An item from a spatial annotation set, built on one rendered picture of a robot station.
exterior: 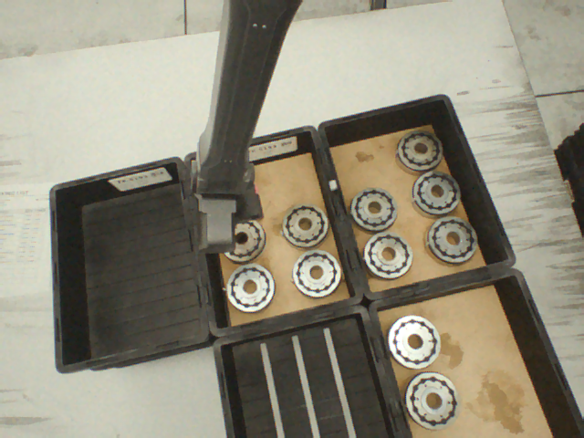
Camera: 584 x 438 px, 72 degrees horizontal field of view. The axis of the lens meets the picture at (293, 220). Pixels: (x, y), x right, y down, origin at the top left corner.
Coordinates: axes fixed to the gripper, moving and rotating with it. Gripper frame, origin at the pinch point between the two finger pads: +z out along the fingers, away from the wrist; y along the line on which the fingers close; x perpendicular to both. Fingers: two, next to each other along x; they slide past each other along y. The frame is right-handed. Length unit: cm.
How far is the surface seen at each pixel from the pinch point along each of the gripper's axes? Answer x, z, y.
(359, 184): 4.6, 14.0, 26.2
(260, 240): -3.9, 9.0, 1.6
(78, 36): 152, 101, -87
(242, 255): -6.2, 8.6, -2.9
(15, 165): 38, 24, -66
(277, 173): 12.0, 13.4, 8.3
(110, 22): 156, 102, -69
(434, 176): 1.6, 11.9, 42.7
